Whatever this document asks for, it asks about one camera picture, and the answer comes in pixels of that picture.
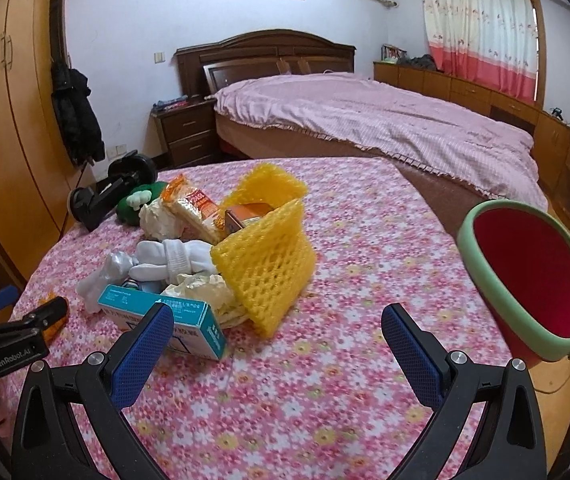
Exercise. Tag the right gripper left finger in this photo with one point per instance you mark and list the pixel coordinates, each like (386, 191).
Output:
(47, 441)

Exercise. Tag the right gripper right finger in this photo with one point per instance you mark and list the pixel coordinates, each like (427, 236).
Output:
(508, 442)

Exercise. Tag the teal medicine box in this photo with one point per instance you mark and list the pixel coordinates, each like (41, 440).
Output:
(196, 332)

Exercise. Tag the yellow foam net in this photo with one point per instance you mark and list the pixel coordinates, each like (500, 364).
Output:
(269, 262)

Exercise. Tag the silver foil wrapper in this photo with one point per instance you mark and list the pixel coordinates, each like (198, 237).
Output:
(114, 270)

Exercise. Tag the black dumbbell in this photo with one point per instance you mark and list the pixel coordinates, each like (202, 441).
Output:
(92, 204)

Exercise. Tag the wooden wardrobe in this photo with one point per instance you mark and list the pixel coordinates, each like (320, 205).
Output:
(36, 173)

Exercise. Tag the green plush toy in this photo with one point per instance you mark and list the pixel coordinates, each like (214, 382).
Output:
(128, 209)

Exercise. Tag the crumpled white tissue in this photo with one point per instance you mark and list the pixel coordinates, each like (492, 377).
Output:
(159, 223)

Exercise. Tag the red bin green rim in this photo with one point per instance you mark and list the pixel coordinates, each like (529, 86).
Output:
(518, 257)

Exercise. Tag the orange snack bag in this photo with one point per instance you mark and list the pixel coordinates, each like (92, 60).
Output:
(194, 208)

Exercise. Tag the orange cardboard box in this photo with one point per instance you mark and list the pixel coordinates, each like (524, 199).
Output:
(237, 217)

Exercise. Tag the black hanging jacket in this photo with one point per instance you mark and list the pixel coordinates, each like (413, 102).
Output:
(76, 120)

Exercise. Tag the dark wooden nightstand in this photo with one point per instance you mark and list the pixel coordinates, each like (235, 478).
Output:
(188, 133)

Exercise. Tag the dark wooden headboard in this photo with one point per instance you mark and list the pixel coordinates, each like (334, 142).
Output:
(208, 68)

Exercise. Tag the long wooden cabinet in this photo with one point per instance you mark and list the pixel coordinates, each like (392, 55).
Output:
(551, 149)

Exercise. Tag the bed with pink cover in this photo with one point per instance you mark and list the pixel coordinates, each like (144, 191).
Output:
(455, 158)

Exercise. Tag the pink white curtain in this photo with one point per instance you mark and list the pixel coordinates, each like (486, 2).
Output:
(491, 42)

